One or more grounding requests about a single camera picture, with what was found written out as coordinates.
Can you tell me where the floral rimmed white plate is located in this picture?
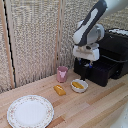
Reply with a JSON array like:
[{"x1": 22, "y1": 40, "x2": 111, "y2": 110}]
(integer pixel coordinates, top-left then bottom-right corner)
[{"x1": 6, "y1": 94, "x2": 55, "y2": 128}]

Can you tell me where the yellow food piece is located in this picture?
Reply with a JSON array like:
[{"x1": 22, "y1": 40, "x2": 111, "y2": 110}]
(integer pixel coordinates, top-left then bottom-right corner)
[{"x1": 72, "y1": 81, "x2": 85, "y2": 90}]

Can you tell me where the pink cup with print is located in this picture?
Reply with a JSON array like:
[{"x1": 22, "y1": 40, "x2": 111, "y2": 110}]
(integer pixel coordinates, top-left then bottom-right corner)
[{"x1": 56, "y1": 65, "x2": 69, "y2": 84}]

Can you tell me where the white ceramic bowl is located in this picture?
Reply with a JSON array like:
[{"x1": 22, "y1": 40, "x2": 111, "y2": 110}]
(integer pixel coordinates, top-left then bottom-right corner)
[{"x1": 70, "y1": 79, "x2": 89, "y2": 94}]

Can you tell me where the orange rectangular block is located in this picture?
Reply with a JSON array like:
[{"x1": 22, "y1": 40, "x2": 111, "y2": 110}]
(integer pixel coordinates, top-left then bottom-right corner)
[{"x1": 53, "y1": 84, "x2": 67, "y2": 97}]

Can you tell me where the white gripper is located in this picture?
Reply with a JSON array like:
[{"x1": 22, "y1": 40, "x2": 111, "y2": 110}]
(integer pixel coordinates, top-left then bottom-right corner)
[{"x1": 72, "y1": 43, "x2": 101, "y2": 82}]

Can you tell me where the black air fryer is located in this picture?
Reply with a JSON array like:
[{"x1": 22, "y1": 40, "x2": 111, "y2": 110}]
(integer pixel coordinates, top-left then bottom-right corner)
[{"x1": 73, "y1": 27, "x2": 128, "y2": 88}]

